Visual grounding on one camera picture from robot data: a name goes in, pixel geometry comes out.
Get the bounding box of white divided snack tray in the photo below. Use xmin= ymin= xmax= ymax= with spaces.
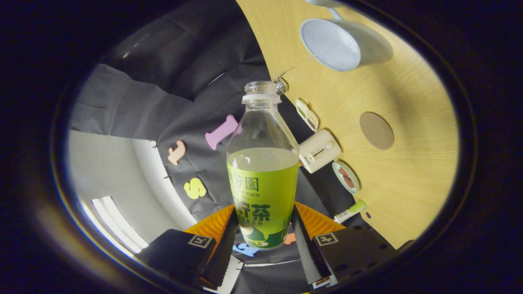
xmin=295 ymin=98 xmax=320 ymax=132

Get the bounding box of black backdrop cloth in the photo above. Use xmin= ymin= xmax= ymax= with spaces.
xmin=69 ymin=0 xmax=368 ymax=294

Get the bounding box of green label juice bottle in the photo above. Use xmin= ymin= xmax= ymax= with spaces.
xmin=226 ymin=81 xmax=300 ymax=250

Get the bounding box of cream toaster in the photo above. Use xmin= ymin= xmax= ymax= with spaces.
xmin=299 ymin=129 xmax=342 ymax=174

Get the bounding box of wooden table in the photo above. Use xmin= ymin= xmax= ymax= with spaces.
xmin=236 ymin=0 xmax=459 ymax=249

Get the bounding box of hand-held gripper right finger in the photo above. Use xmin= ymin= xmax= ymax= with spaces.
xmin=292 ymin=201 xmax=397 ymax=290

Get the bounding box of pale green plate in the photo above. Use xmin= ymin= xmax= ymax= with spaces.
xmin=332 ymin=160 xmax=360 ymax=194

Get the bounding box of small white green bottle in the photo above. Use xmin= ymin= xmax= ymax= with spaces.
xmin=333 ymin=200 xmax=367 ymax=224

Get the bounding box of round brown coaster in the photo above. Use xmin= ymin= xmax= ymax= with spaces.
xmin=359 ymin=111 xmax=395 ymax=150

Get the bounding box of pale grey cup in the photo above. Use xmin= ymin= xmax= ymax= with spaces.
xmin=299 ymin=0 xmax=394 ymax=72

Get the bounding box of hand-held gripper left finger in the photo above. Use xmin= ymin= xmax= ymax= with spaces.
xmin=135 ymin=204 xmax=241 ymax=290

